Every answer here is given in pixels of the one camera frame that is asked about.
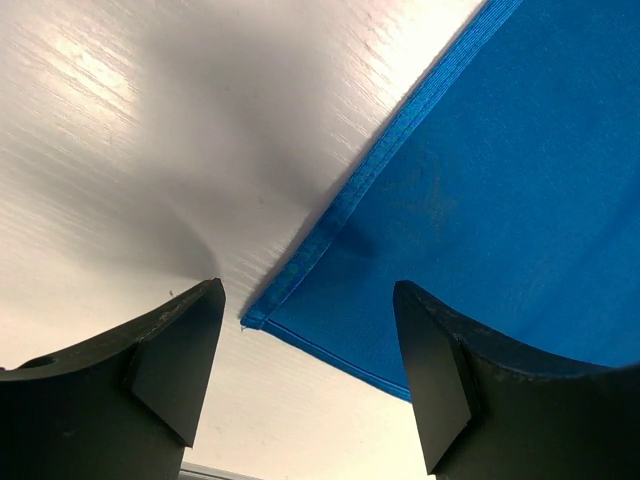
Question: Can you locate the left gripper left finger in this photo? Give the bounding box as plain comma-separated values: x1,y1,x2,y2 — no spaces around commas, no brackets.
1,279,226,479

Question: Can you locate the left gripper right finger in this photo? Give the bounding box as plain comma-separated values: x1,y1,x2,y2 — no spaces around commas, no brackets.
393,281,639,479

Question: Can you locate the blue cloth napkin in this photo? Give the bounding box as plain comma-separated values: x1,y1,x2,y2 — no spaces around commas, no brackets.
241,0,639,399

